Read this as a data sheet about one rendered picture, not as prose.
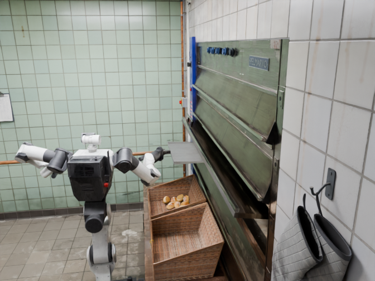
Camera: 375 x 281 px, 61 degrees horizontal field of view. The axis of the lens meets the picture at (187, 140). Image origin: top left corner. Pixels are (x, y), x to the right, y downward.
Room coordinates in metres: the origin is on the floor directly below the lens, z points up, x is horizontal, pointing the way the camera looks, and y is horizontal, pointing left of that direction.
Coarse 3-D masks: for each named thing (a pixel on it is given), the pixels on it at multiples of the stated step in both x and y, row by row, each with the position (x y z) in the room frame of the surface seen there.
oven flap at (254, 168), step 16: (208, 112) 2.51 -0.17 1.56; (208, 128) 2.34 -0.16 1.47; (224, 128) 2.00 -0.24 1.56; (224, 144) 1.88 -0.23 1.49; (240, 144) 1.66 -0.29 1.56; (240, 160) 1.57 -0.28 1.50; (256, 160) 1.41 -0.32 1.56; (240, 176) 1.45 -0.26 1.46; (256, 176) 1.34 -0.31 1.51; (256, 192) 1.24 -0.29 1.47
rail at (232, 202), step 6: (186, 126) 2.64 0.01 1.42; (192, 132) 2.39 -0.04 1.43; (198, 144) 2.08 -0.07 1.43; (204, 156) 1.85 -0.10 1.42; (210, 162) 1.73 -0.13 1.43; (210, 168) 1.67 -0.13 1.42; (216, 174) 1.55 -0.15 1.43; (222, 180) 1.48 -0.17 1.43; (222, 186) 1.41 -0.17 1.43; (228, 192) 1.34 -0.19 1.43; (228, 198) 1.29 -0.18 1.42; (234, 204) 1.22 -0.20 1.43; (234, 210) 1.19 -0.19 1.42
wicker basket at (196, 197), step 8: (192, 176) 2.93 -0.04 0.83; (168, 184) 2.89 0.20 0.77; (176, 184) 2.90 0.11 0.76; (184, 184) 2.91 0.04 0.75; (192, 184) 2.88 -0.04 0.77; (152, 192) 2.87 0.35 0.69; (160, 192) 2.88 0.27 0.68; (176, 192) 2.90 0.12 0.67; (184, 192) 2.91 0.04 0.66; (192, 192) 2.81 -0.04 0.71; (200, 192) 2.58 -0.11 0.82; (152, 200) 2.86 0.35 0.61; (160, 200) 2.88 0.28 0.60; (192, 200) 2.75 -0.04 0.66; (200, 200) 2.39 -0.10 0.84; (152, 208) 2.73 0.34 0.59; (160, 208) 2.73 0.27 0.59; (176, 208) 2.36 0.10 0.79; (184, 208) 2.37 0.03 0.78; (152, 216) 2.33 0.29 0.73; (160, 216) 2.34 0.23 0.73; (200, 216) 2.39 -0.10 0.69
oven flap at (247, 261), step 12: (204, 168) 2.64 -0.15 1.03; (204, 180) 2.52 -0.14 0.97; (216, 192) 2.17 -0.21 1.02; (216, 204) 2.08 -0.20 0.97; (216, 216) 1.95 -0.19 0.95; (228, 216) 1.82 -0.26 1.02; (228, 228) 1.76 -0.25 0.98; (240, 228) 1.62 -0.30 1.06; (228, 240) 1.66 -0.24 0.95; (240, 240) 1.57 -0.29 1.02; (240, 252) 1.51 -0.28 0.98; (252, 252) 1.41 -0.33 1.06; (240, 264) 1.45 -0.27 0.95; (252, 264) 1.36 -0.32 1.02; (252, 276) 1.32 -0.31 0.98; (264, 276) 1.23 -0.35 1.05
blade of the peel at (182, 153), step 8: (168, 144) 2.80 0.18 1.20; (176, 144) 2.86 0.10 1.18; (184, 144) 2.86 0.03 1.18; (192, 144) 2.85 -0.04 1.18; (176, 152) 2.63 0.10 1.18; (184, 152) 2.63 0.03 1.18; (192, 152) 2.63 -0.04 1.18; (176, 160) 2.44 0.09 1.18; (184, 160) 2.43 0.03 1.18; (192, 160) 2.43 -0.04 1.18; (200, 160) 2.43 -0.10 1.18
